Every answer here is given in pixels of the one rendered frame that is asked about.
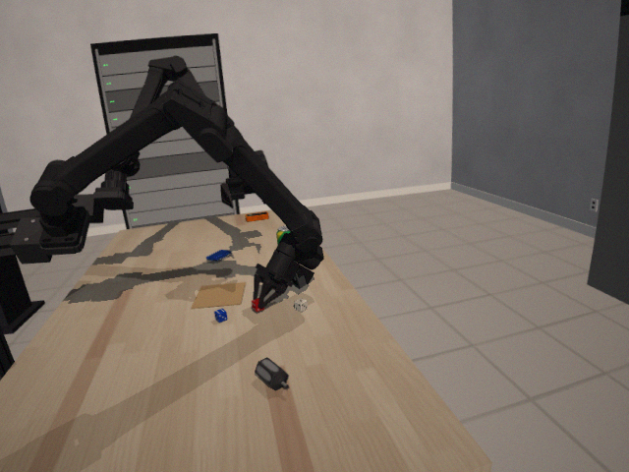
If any red die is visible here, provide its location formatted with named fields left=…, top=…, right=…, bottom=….
left=252, top=298, right=264, bottom=312

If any white die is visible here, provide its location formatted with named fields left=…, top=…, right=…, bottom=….
left=295, top=298, right=308, bottom=312

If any blue die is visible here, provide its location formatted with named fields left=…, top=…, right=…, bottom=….
left=214, top=309, right=228, bottom=323

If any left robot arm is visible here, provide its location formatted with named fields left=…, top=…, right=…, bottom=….
left=95, top=56, right=206, bottom=200

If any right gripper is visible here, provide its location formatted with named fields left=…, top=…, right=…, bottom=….
left=253, top=250, right=295, bottom=309

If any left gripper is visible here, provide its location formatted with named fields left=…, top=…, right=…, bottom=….
left=220, top=177, right=255, bottom=208

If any tan mat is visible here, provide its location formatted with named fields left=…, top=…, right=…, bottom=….
left=192, top=282, right=246, bottom=309

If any green and yellow striped soda can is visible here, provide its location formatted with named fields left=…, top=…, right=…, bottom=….
left=276, top=225, right=290, bottom=245

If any orange digital multimeter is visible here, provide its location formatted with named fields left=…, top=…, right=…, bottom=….
left=246, top=211, right=269, bottom=222

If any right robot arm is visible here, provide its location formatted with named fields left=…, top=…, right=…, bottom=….
left=29, top=80, right=324, bottom=289

